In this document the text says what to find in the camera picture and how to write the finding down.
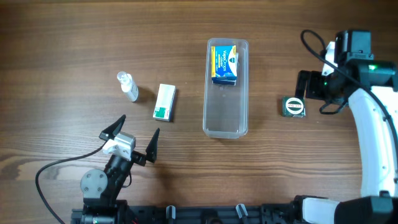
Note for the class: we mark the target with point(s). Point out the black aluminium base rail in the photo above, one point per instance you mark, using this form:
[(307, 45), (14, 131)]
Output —
[(265, 213)]

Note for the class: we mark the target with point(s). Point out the blue yellow VapoDrops box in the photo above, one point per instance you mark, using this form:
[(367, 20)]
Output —
[(224, 50)]

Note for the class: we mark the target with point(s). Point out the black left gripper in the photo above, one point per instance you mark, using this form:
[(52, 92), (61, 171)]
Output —
[(137, 155)]

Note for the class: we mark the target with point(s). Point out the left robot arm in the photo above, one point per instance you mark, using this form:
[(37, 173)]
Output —
[(101, 187)]

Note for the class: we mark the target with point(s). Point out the white blue Hansaplast box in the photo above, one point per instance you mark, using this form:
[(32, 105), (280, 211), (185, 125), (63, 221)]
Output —
[(224, 81)]

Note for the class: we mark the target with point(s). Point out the green round-label box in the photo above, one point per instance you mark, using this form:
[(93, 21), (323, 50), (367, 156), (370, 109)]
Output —
[(293, 107)]

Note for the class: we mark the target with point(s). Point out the white green medicine box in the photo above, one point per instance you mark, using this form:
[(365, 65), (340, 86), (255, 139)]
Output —
[(164, 102)]

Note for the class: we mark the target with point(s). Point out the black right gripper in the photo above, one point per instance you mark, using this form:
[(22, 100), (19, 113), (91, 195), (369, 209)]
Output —
[(312, 78)]

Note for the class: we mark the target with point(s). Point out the clear plastic container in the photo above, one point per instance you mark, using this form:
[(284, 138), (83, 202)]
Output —
[(225, 109)]

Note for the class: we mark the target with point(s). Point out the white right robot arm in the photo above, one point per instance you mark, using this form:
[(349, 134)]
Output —
[(352, 78)]

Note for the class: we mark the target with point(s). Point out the white spray bottle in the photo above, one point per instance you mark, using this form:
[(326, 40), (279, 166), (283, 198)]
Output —
[(128, 86)]

